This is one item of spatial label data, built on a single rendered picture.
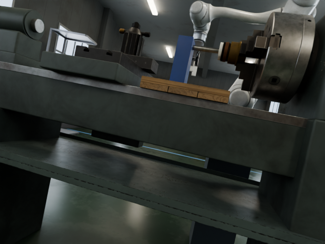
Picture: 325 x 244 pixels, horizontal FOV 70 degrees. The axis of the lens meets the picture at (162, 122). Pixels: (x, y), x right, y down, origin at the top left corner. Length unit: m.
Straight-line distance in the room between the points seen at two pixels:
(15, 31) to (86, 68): 0.53
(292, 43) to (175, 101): 0.40
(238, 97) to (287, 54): 0.49
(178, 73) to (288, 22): 0.40
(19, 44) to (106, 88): 0.54
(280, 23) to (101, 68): 0.60
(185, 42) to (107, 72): 0.34
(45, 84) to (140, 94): 0.39
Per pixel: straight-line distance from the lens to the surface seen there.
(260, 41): 0.87
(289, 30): 0.88
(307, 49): 0.87
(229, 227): 0.70
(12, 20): 1.34
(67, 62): 0.90
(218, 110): 0.78
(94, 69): 0.84
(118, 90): 0.86
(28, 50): 1.33
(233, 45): 0.96
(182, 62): 0.95
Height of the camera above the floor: 0.78
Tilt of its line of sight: 2 degrees down
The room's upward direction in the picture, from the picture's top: 12 degrees clockwise
